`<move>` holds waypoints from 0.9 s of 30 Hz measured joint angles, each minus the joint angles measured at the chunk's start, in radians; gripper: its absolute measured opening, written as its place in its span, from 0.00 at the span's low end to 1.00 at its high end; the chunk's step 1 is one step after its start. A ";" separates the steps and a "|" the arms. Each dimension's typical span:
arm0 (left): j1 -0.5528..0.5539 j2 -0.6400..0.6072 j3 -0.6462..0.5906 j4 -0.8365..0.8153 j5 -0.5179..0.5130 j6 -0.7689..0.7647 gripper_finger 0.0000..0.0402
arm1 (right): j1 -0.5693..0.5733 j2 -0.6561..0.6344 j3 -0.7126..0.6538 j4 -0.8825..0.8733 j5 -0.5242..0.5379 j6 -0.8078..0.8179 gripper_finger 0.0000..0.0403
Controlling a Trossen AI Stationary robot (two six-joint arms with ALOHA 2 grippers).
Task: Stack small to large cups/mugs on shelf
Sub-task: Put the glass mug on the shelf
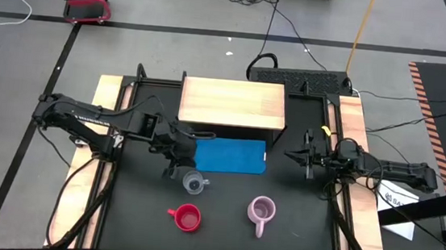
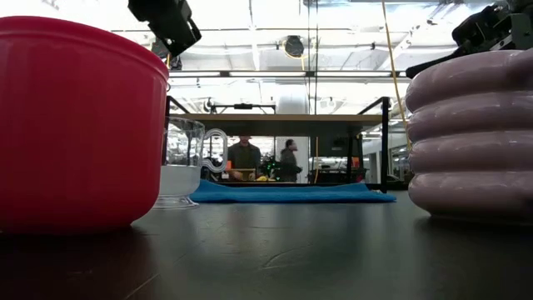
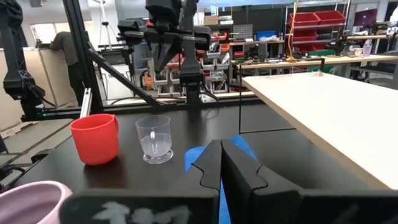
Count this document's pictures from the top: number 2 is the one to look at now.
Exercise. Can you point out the pink ribbed ceramic mug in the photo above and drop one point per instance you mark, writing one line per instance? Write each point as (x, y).
(470, 137)

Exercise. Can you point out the blue towel cloth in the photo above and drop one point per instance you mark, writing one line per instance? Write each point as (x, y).
(291, 193)

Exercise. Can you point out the person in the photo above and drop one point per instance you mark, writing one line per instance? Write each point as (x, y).
(288, 160)
(243, 156)

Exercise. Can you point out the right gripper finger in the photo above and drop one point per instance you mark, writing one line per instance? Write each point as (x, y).
(433, 64)

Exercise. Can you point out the red plastic mug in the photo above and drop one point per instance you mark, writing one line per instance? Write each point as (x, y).
(79, 125)

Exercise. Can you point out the wooden shelf with black frame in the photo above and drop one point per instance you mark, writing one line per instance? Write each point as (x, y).
(275, 124)

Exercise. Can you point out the clear glass cup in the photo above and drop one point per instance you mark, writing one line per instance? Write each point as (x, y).
(183, 166)

